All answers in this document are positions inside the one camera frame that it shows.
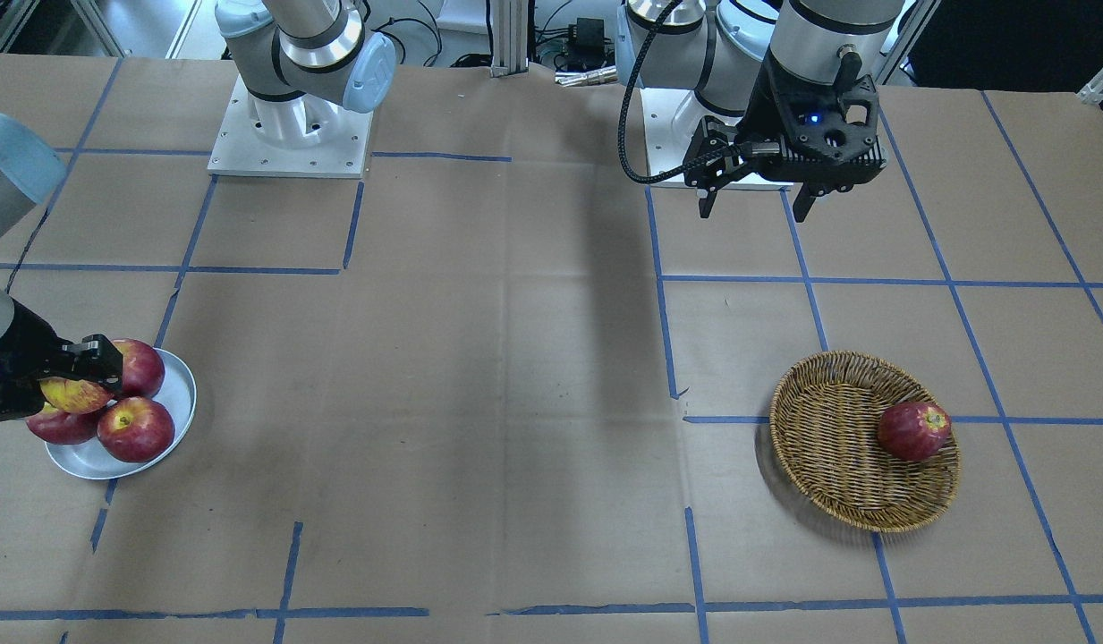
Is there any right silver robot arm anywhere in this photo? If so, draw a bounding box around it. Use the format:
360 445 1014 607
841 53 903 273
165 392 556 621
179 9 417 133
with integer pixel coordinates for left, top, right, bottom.
0 1 397 421

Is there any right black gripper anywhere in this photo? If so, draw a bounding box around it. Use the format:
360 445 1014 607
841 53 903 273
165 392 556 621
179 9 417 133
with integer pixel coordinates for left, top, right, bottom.
0 299 124 421

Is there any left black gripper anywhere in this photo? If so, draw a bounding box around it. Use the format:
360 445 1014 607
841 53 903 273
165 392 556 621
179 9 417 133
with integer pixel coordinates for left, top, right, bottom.
683 54 887 224

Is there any yellow red apple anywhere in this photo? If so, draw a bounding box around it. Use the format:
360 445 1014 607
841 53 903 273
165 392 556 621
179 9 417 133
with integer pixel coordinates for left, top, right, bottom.
39 377 115 415

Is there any black braided cable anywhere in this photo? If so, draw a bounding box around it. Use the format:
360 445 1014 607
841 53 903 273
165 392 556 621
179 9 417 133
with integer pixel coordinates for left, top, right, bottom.
617 0 749 185

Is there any brown wicker basket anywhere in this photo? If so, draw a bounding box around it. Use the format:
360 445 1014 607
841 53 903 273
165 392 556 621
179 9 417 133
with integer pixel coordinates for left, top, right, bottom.
768 351 963 533

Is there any light blue plate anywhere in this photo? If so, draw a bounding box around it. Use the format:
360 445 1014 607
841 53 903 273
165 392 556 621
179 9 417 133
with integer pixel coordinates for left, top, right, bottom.
47 348 197 480

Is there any dark red apple in basket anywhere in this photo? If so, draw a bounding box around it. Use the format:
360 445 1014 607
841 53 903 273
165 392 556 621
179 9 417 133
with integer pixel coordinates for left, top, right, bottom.
877 401 952 463

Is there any aluminium frame post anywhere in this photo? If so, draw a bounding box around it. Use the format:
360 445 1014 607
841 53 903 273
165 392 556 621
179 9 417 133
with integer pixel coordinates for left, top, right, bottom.
485 1 535 79

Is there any red apple on plate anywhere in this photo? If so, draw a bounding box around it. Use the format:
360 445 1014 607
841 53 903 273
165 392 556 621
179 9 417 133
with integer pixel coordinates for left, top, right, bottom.
25 403 106 446
97 396 175 463
111 339 165 400

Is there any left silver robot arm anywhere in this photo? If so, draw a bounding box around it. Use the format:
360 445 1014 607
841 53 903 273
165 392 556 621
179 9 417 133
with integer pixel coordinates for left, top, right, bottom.
615 1 904 223

